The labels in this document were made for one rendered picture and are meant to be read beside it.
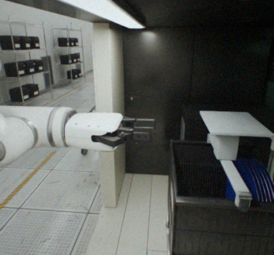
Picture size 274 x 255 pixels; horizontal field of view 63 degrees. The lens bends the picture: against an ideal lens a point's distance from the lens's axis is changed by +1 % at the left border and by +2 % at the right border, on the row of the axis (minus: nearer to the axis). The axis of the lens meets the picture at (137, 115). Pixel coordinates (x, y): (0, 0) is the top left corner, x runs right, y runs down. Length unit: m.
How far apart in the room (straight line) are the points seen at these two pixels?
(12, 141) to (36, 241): 1.58
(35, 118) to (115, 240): 0.38
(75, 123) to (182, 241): 0.29
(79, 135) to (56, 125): 0.05
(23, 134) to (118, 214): 0.40
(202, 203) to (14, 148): 0.32
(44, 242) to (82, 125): 1.57
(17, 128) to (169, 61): 0.50
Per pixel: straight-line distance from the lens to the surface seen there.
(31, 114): 0.48
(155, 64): 0.75
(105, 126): 0.42
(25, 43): 5.28
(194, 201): 0.39
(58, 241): 1.92
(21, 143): 0.44
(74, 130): 0.43
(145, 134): 0.42
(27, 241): 2.00
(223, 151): 0.46
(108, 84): 0.58
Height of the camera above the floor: 1.36
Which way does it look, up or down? 19 degrees down
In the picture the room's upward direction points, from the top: straight up
